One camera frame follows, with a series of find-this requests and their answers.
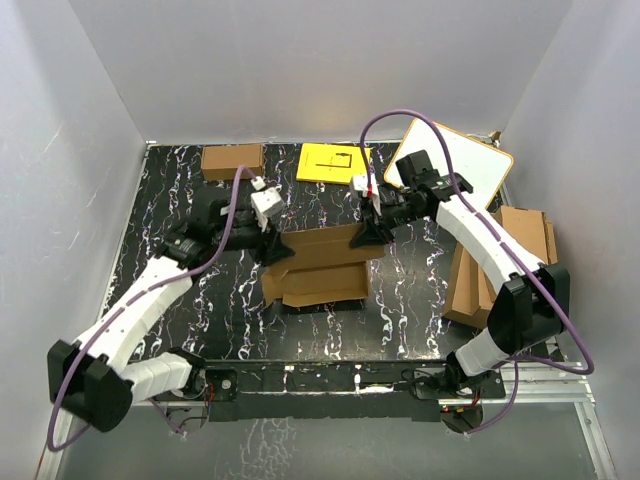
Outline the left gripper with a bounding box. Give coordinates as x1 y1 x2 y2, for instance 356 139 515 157
213 214 295 266

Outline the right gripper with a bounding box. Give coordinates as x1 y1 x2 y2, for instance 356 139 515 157
349 193 428 247

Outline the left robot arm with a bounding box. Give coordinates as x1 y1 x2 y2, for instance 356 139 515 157
47 187 294 432

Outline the folded brown cardboard box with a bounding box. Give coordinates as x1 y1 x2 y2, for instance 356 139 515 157
201 144 264 182

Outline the yellow book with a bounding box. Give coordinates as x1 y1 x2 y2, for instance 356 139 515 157
296 143 366 185

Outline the stack of flat cardboard boxes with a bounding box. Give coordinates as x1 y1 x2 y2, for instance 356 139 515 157
443 205 558 330

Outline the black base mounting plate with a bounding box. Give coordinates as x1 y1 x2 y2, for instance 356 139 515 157
158 360 506 422

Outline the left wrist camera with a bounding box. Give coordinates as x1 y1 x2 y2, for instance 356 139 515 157
250 176 284 232

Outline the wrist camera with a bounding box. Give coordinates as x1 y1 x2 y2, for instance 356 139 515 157
349 173 381 216
250 176 284 232

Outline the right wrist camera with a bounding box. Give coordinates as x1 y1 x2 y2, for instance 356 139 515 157
349 173 381 216

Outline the aluminium frame rail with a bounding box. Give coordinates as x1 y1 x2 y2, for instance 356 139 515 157
38 364 615 479

